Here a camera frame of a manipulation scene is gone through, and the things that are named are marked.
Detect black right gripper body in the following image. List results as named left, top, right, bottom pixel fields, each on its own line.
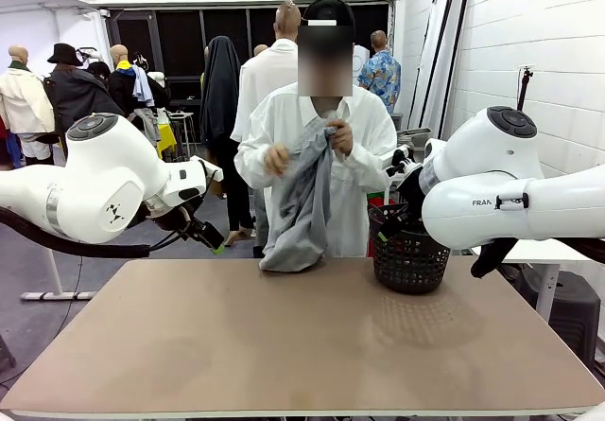
left=394, top=167, right=426, bottom=226

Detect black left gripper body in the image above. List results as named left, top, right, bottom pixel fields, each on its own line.
left=155, top=205, right=212, bottom=245

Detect black plastic laundry basket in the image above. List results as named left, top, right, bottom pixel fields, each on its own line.
left=367, top=202, right=451, bottom=295

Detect grey training pants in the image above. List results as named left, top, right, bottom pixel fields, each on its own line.
left=258, top=111, right=339, bottom=273

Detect person's right forearm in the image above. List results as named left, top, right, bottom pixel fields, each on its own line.
left=234, top=140, right=274, bottom=189

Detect person's left forearm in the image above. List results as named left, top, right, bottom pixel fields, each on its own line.
left=348, top=127, right=397, bottom=193

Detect person's left hand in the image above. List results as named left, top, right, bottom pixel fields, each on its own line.
left=325, top=118, right=354, bottom=165

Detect person's right hand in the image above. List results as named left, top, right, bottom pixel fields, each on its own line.
left=263, top=144, right=290, bottom=176

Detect red and green box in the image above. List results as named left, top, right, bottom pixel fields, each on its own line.
left=367, top=191, right=398, bottom=210

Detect yellow cloth table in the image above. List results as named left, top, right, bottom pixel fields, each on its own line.
left=155, top=122, right=179, bottom=158

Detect man in blue floral shirt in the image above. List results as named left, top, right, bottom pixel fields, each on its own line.
left=357, top=29, right=402, bottom=114

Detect mannequin in black hooded cloak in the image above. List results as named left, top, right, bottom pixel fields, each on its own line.
left=199, top=36, right=255, bottom=247

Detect white desk with T-foot leg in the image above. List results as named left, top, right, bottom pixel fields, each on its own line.
left=20, top=238, right=95, bottom=303

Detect white standing fan unit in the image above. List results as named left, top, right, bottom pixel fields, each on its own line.
left=352, top=44, right=371, bottom=92

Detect person in white shirt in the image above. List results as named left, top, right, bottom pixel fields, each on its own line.
left=233, top=0, right=398, bottom=259

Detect white side table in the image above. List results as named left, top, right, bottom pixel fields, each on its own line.
left=470, top=238, right=592, bottom=325

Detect mannequin with yellow scarf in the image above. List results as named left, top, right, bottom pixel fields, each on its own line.
left=107, top=44, right=171, bottom=146

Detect mannequin in white shirt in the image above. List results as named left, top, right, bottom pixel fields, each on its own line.
left=230, top=0, right=303, bottom=143

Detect black plastic stool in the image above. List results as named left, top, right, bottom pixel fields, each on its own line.
left=517, top=269, right=602, bottom=370

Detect mannequin in cream coat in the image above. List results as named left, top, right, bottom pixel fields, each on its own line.
left=0, top=45, right=57, bottom=167

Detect black cap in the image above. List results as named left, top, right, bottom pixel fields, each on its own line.
left=302, top=0, right=356, bottom=28

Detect black stand foot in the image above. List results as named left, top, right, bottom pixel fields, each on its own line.
left=0, top=334, right=18, bottom=373

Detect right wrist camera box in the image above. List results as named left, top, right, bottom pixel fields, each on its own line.
left=385, top=144, right=418, bottom=177

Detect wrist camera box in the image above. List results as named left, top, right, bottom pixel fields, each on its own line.
left=191, top=154, right=224, bottom=184
left=385, top=144, right=418, bottom=177

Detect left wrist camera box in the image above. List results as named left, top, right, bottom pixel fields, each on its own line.
left=191, top=154, right=224, bottom=184

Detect metal frame stool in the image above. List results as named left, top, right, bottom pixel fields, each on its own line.
left=167, top=111, right=198, bottom=158

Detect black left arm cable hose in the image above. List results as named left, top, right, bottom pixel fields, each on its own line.
left=0, top=205, right=152, bottom=259

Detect thin black floor cable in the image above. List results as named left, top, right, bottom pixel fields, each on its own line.
left=0, top=253, right=85, bottom=389

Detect white panel with black frame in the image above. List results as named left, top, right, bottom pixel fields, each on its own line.
left=406, top=0, right=458, bottom=132
left=437, top=0, right=472, bottom=141

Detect black framed window wall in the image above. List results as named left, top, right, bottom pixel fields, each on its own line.
left=106, top=0, right=396, bottom=105

